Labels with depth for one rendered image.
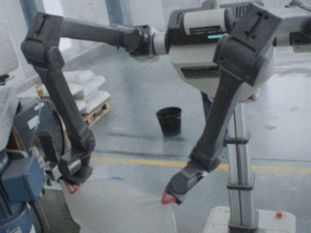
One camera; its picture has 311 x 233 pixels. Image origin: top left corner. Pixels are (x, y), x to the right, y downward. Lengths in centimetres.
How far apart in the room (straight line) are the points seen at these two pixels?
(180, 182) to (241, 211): 88
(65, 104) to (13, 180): 27
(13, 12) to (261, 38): 649
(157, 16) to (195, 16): 851
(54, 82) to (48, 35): 14
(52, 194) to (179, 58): 109
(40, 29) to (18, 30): 609
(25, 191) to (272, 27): 71
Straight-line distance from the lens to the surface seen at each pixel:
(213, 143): 91
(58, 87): 99
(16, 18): 705
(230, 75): 74
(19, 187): 94
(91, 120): 456
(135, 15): 986
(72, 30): 98
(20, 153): 101
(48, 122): 137
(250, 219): 184
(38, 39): 92
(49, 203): 203
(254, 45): 70
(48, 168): 142
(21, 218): 102
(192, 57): 126
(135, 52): 132
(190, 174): 96
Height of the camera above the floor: 170
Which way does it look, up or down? 23 degrees down
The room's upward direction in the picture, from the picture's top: 10 degrees counter-clockwise
